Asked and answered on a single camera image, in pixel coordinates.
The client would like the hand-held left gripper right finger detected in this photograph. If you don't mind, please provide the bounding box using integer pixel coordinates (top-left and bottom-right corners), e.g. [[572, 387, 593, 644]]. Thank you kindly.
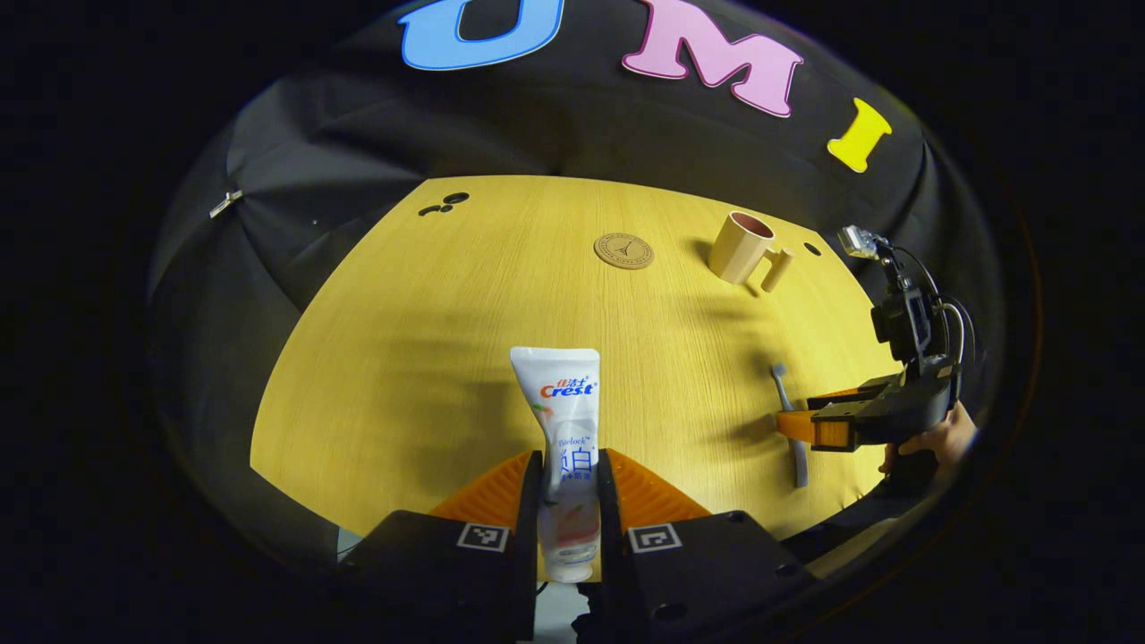
[[597, 447, 817, 644]]

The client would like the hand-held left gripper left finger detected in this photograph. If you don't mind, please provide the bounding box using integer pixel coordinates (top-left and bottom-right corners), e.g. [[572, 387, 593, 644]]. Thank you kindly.
[[338, 447, 545, 644]]

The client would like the light blue toothbrush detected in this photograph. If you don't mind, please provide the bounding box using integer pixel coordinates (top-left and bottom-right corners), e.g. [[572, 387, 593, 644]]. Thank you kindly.
[[770, 362, 810, 489]]

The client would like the white toothpaste tube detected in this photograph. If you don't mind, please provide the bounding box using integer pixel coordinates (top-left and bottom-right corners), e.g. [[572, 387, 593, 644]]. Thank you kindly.
[[510, 346, 602, 584]]

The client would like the beige cup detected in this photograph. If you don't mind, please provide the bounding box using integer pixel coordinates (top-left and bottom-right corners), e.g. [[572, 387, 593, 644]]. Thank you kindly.
[[708, 211, 795, 294]]

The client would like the round brown coaster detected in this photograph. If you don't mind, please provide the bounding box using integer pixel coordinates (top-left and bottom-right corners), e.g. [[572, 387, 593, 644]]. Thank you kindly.
[[594, 233, 655, 270]]

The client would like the wooden desktop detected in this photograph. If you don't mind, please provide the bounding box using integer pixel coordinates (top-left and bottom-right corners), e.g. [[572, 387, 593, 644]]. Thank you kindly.
[[249, 174, 904, 582]]

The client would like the black backdrop cloth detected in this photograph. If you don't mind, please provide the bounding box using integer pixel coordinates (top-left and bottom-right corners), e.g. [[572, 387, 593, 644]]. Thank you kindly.
[[148, 0, 1003, 573]]

